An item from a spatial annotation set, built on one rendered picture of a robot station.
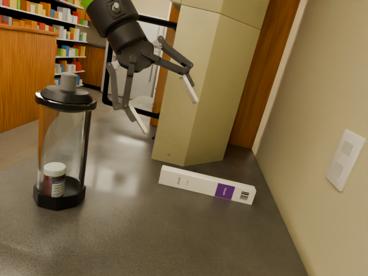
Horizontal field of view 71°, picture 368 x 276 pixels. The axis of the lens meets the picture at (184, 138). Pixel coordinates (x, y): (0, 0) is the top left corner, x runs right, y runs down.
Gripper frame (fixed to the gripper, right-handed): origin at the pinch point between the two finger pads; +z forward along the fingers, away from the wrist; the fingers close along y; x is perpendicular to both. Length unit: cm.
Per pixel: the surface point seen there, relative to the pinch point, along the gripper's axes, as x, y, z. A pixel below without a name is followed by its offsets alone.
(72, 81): -4.8, -14.0, -14.9
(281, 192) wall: 9.9, 21.0, 40.8
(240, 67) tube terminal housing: 19.5, 32.6, 1.3
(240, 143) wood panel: 49, 33, 34
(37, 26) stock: 383, -24, -164
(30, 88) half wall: 308, -70, -78
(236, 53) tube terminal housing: 17.0, 31.9, -3.2
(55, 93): -6.5, -17.6, -14.1
